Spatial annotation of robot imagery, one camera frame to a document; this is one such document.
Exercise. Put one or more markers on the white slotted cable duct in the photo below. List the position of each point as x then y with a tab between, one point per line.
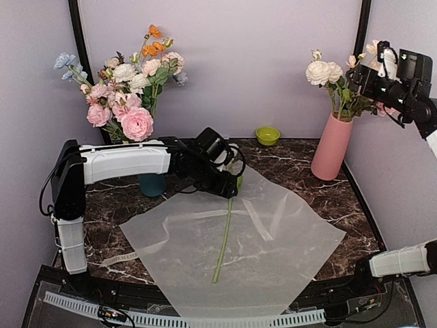
186	316

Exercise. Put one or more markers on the teal cylindrical vase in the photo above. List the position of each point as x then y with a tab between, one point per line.
152	185

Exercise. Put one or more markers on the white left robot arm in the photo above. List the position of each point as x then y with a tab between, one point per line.
83	173

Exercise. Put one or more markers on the black left frame post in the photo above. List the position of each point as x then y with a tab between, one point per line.
79	37

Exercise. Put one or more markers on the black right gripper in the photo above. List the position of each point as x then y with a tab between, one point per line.
360	71

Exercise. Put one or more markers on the pink tall vase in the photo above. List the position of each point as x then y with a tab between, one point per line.
331	150

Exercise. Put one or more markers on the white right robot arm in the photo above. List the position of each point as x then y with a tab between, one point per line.
394	158

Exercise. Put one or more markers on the black front table rail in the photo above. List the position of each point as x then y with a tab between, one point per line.
326	293

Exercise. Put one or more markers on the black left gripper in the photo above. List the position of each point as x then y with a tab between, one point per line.
223	187

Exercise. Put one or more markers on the white rose stem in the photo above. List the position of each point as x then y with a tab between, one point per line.
327	75

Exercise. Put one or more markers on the lime green bowl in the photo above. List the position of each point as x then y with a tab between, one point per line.
267	136

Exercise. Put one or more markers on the large mixed flower arrangement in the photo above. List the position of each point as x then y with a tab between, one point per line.
124	100

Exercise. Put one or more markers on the white translucent wrapping paper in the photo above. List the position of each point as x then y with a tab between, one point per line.
254	272

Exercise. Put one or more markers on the cream printed ribbon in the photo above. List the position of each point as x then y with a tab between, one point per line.
250	211

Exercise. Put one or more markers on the pink rose stem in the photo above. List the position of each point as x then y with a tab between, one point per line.
359	104

